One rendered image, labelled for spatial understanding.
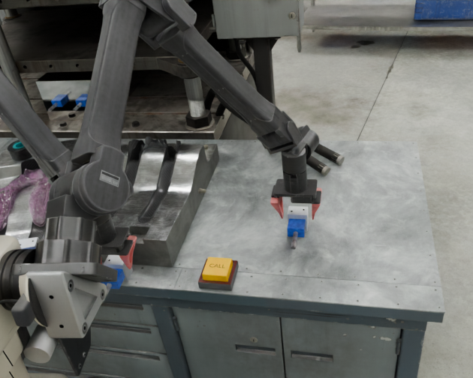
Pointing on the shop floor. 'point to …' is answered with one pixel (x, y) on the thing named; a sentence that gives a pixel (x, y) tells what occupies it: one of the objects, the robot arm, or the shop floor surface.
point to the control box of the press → (258, 32)
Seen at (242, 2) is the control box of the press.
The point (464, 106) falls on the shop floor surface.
